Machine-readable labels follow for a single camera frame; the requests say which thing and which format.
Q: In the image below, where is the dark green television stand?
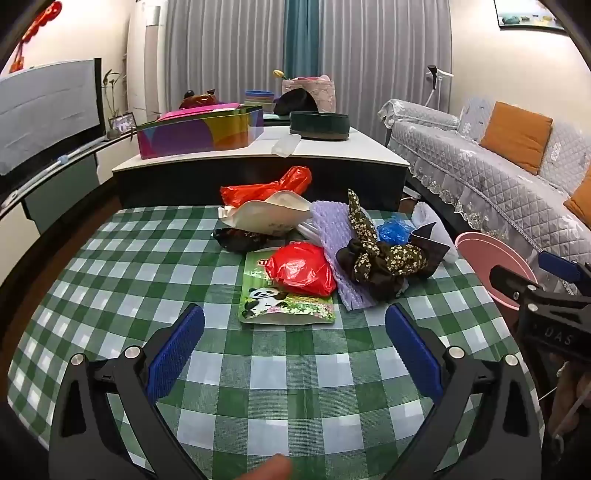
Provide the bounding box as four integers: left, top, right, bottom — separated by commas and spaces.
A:
0, 138, 116, 241

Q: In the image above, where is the framed wall picture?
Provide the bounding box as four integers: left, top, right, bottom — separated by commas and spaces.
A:
493, 0, 571, 35

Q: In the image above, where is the green panda snack pouch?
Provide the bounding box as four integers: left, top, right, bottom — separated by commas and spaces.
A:
238, 249, 336, 326

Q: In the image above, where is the teal curtain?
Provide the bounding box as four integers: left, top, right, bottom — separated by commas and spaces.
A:
284, 0, 320, 79

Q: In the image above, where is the clear plastic wrapper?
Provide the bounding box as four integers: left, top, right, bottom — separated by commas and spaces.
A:
271, 137, 302, 158

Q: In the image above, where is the pink quilted basket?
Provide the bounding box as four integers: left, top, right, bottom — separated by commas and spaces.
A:
281, 74, 336, 114

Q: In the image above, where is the white top coffee table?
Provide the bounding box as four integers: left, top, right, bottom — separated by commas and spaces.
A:
112, 124, 411, 213

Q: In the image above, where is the person's left hand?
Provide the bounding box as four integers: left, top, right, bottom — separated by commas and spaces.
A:
242, 455, 293, 480

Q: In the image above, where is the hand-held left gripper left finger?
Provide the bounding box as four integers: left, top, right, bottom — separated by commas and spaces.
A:
48, 304, 206, 480

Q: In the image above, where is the brown plush toy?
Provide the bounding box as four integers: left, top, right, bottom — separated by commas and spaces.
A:
179, 89, 218, 110

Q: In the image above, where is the purple foam net sleeve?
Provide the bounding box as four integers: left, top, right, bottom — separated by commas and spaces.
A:
310, 200, 377, 311

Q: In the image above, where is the blue plastic cover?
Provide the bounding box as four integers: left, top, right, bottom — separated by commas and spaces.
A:
376, 215, 413, 247

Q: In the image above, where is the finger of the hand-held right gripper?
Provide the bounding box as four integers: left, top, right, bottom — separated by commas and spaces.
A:
490, 265, 543, 302
538, 251, 591, 296

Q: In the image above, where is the red hanging decoration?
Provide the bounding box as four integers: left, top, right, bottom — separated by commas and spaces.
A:
9, 0, 63, 73

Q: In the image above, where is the orange cushion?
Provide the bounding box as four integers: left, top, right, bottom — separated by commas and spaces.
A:
563, 164, 591, 229
479, 102, 553, 175

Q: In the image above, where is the pink plastic basin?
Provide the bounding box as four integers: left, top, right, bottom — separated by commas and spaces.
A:
455, 232, 541, 311

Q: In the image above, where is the knotted red plastic bag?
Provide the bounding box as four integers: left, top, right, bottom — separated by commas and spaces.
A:
220, 166, 312, 208

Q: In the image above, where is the television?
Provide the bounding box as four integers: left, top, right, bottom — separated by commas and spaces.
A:
0, 58, 106, 176

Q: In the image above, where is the colourful tin box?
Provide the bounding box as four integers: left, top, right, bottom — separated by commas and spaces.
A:
137, 104, 265, 160

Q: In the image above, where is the clear plastic packaging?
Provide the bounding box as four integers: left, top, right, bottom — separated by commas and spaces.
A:
411, 202, 458, 264

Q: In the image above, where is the green round bowl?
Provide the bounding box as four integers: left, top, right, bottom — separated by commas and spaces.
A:
289, 111, 350, 141

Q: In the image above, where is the pink paper sheet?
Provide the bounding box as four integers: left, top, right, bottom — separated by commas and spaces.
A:
157, 103, 242, 123

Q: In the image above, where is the white paper bag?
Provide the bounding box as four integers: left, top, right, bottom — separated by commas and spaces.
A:
218, 191, 312, 234

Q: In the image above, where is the grey quilted sofa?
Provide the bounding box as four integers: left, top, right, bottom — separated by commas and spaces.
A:
379, 97, 591, 278

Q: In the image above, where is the green white checkered tablecloth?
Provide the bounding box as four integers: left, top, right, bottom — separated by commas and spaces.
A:
7, 205, 541, 480

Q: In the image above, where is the black hat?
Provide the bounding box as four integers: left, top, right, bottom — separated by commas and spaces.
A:
273, 88, 319, 115

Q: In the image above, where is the grey pleated curtain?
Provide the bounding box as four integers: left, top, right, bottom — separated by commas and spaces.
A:
318, 0, 453, 139
164, 0, 289, 109

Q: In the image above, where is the person's right hand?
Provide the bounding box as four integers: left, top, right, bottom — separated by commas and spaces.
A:
556, 362, 591, 437

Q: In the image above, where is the photo frame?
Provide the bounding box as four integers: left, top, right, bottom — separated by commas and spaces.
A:
108, 112, 137, 138

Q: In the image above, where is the stack of pastel bowls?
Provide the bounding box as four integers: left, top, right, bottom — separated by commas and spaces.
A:
244, 89, 277, 114

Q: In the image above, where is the dark floral cloth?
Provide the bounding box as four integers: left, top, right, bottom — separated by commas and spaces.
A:
335, 188, 430, 301

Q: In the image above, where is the dark floral packet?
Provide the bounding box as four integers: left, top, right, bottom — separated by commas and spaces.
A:
211, 227, 269, 254

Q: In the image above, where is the white standing air conditioner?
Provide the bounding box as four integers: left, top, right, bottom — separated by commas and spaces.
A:
127, 0, 169, 123

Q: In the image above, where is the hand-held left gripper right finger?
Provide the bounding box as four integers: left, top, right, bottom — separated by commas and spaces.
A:
385, 304, 543, 480

